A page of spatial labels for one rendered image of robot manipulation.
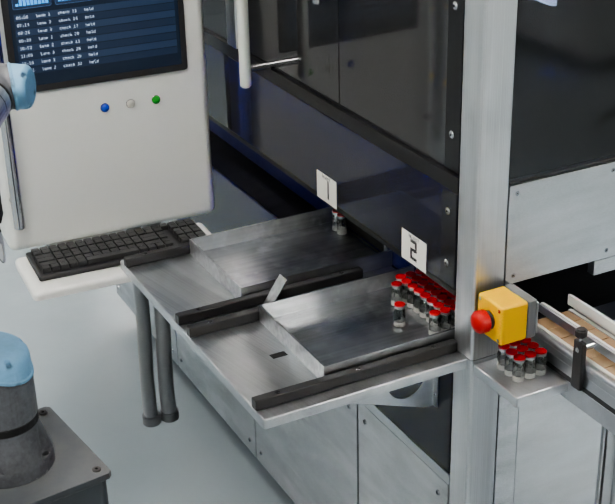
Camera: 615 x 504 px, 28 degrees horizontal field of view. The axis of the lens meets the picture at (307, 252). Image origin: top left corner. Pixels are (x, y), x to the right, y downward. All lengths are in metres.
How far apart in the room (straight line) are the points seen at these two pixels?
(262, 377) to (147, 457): 1.41
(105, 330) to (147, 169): 1.38
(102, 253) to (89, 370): 1.24
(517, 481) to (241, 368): 0.60
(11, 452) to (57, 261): 0.77
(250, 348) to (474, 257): 0.45
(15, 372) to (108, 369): 1.95
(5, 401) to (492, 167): 0.88
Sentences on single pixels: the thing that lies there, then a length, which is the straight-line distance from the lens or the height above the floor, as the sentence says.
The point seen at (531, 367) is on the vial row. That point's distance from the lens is 2.19.
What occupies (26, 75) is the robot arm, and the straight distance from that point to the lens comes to 2.09.
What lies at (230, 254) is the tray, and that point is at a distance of 2.64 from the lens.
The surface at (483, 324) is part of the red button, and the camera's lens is 2.12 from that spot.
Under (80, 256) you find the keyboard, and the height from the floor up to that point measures 0.83.
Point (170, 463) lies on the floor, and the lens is 3.55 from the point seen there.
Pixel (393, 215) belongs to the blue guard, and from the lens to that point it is 2.36.
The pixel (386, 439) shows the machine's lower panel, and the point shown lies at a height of 0.55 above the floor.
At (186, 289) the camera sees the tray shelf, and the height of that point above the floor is 0.88.
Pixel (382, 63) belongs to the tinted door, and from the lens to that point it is 2.32.
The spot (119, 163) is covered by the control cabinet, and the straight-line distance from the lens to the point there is 2.92.
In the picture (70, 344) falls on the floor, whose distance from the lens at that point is 4.18.
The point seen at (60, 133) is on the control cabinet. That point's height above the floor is 1.07.
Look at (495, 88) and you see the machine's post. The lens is 2.05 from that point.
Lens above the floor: 2.02
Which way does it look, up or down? 25 degrees down
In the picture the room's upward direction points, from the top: 1 degrees counter-clockwise
